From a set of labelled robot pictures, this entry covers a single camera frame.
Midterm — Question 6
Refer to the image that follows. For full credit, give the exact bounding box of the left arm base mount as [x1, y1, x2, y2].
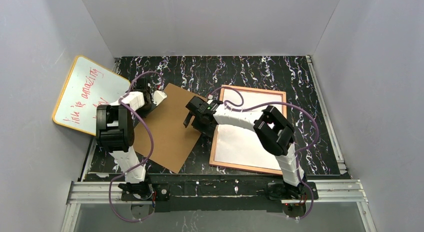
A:
[118, 181, 171, 202]

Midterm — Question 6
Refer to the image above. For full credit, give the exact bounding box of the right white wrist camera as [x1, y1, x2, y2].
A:
[207, 94, 223, 107]

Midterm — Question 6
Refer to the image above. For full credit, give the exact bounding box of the brown backing board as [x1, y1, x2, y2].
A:
[144, 83, 201, 173]

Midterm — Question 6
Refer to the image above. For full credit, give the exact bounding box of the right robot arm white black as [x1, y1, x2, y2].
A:
[183, 96, 306, 187]

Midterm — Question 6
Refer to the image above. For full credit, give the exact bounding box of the aluminium rail front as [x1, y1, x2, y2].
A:
[61, 179, 378, 232]

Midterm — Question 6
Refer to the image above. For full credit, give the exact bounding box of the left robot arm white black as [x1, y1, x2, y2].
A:
[95, 78, 157, 184]

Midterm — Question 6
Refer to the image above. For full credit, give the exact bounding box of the yellow-framed whiteboard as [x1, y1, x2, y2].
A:
[52, 55, 131, 136]

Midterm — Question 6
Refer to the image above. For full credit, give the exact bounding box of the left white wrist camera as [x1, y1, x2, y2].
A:
[152, 90, 168, 107]

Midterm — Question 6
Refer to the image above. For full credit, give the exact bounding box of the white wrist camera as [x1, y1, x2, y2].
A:
[207, 94, 223, 107]
[152, 90, 168, 107]

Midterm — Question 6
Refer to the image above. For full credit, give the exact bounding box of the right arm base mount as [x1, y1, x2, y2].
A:
[265, 182, 319, 217]

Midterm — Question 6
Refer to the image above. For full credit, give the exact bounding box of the seascape photo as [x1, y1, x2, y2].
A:
[213, 89, 284, 171]

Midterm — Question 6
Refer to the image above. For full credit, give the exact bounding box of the pink wooden picture frame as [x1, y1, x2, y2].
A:
[208, 84, 288, 176]

